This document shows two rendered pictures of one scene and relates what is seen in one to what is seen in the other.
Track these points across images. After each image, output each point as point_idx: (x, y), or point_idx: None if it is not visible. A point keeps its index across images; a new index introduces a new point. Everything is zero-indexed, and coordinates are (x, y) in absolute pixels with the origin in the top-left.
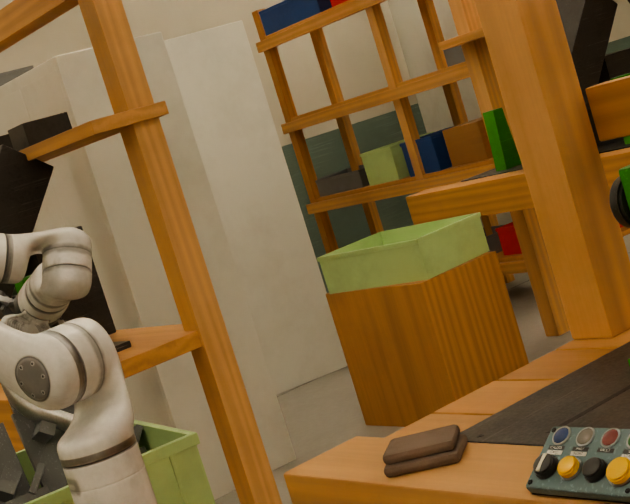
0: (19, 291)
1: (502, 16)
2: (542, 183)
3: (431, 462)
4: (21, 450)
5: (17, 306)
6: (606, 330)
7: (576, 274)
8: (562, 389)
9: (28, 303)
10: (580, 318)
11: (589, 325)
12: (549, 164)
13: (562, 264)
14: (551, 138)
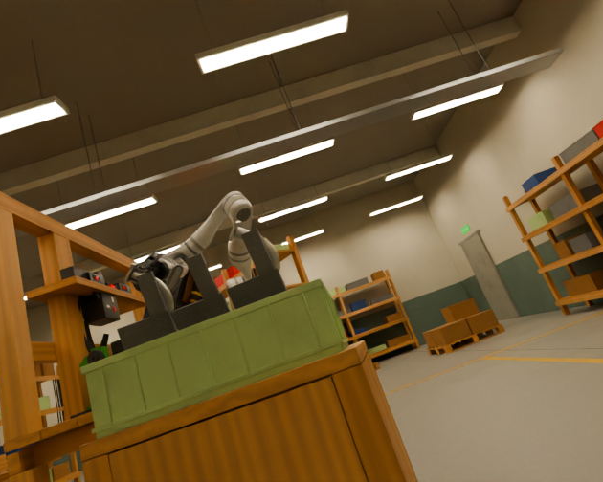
0: (162, 259)
1: (18, 298)
2: (24, 362)
3: None
4: (145, 343)
5: (167, 264)
6: (41, 427)
7: (33, 402)
8: None
9: (172, 267)
10: (32, 423)
11: (35, 426)
12: (28, 356)
13: (28, 398)
14: (30, 346)
